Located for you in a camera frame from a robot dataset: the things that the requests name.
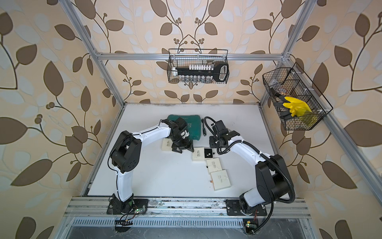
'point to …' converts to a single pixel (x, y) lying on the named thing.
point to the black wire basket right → (287, 82)
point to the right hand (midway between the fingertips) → (214, 142)
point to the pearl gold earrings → (209, 154)
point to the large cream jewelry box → (220, 179)
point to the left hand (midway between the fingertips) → (187, 148)
